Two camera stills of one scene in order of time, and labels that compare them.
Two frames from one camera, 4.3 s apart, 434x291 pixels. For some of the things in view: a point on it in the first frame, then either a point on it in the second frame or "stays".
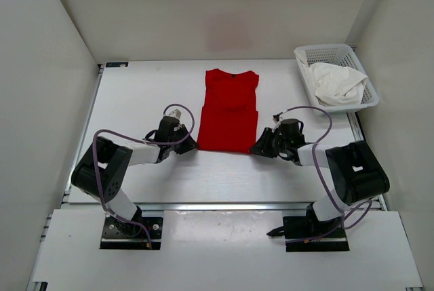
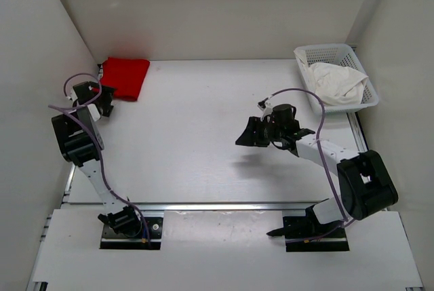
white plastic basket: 344,54 stays
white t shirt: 333,85 stays
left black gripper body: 180,131 to 95,85
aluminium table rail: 201,206 stays
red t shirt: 229,121 to 126,75
